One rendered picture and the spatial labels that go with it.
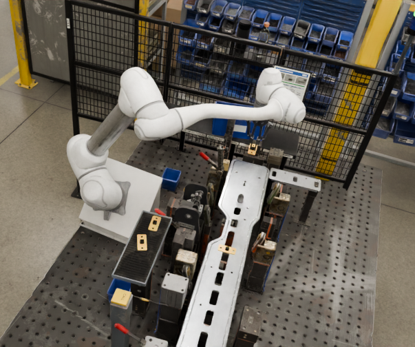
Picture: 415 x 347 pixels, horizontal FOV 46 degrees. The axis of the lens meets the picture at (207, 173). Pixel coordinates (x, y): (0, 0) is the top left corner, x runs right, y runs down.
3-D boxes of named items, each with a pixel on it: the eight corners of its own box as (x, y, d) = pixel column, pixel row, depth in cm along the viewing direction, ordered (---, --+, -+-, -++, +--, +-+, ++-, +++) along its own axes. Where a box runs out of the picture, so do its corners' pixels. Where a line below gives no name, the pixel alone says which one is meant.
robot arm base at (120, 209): (91, 217, 259) (87, 217, 254) (99, 176, 261) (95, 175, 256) (123, 223, 256) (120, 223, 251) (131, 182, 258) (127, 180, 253)
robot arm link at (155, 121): (185, 124, 197) (171, 96, 199) (144, 139, 190) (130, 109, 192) (178, 137, 209) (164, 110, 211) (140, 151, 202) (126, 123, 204)
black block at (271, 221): (267, 264, 262) (279, 228, 243) (248, 259, 263) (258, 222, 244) (269, 253, 268) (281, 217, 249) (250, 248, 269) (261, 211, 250)
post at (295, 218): (310, 226, 287) (324, 191, 268) (292, 222, 288) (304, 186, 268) (311, 219, 291) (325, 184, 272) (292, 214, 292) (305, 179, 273)
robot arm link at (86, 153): (73, 186, 246) (56, 148, 250) (100, 178, 257) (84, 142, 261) (143, 105, 191) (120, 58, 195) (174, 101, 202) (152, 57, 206)
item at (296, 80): (299, 118, 290) (312, 72, 270) (261, 109, 292) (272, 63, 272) (299, 116, 292) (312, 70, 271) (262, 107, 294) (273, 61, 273)
